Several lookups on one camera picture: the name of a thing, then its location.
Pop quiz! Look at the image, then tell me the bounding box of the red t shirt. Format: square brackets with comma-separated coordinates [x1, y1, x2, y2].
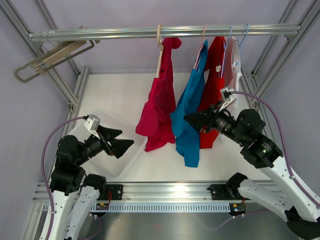
[197, 36, 227, 150]

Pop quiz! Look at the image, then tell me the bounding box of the light blue hanger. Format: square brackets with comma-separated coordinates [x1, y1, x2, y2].
[220, 26, 233, 78]

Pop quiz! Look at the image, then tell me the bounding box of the aluminium hanging rail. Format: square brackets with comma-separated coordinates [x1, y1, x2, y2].
[28, 23, 301, 42]

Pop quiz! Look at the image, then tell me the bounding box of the aluminium frame post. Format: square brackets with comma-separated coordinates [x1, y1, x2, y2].
[0, 0, 90, 156]
[239, 0, 320, 156]

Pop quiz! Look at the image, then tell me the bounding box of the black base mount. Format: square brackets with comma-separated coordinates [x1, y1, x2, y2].
[207, 183, 244, 201]
[97, 184, 124, 201]

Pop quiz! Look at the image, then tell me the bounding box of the magenta t shirt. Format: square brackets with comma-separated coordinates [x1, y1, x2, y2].
[135, 37, 182, 152]

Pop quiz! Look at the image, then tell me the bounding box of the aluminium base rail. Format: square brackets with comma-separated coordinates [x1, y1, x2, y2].
[31, 181, 305, 203]

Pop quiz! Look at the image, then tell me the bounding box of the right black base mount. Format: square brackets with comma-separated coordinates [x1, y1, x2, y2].
[207, 183, 244, 201]

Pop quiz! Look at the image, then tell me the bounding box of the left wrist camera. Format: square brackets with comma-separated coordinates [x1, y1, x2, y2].
[83, 114, 101, 133]

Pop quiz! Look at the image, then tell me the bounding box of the white t shirt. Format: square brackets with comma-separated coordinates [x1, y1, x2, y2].
[221, 36, 243, 110]

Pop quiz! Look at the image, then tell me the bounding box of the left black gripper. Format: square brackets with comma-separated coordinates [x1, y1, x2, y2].
[75, 124, 134, 166]

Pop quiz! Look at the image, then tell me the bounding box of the white cable duct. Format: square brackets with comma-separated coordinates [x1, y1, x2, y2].
[87, 201, 231, 213]

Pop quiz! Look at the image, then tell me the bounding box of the blue t shirt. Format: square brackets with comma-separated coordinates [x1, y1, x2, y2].
[170, 40, 208, 168]

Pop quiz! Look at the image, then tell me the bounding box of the blue wire hanger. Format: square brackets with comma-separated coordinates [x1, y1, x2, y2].
[238, 22, 250, 49]

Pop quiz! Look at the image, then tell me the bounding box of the left aluminium frame post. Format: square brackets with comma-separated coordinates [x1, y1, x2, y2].
[0, 0, 90, 156]

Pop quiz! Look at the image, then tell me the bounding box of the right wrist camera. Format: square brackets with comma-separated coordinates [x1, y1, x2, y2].
[219, 86, 238, 112]

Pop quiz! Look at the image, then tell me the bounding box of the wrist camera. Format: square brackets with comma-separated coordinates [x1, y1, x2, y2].
[83, 114, 101, 133]
[219, 86, 238, 112]

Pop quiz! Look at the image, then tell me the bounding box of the beige plastic hanger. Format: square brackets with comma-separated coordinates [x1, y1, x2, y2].
[155, 23, 164, 78]

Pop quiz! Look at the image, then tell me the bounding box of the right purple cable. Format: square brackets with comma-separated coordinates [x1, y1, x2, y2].
[231, 91, 320, 210]

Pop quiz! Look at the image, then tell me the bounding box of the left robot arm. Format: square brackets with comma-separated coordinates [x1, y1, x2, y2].
[40, 125, 134, 240]

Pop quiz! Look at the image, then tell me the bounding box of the beige empty hanger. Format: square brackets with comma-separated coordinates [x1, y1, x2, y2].
[30, 40, 100, 78]

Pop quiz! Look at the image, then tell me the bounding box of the right aluminium frame post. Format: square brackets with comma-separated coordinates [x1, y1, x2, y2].
[239, 0, 320, 156]

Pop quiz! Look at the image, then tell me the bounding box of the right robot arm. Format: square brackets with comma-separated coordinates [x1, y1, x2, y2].
[184, 105, 320, 240]

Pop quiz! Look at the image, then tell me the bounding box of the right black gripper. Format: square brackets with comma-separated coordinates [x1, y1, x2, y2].
[183, 100, 246, 146]

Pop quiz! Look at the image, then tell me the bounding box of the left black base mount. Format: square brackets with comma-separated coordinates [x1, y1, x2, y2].
[97, 184, 124, 201]

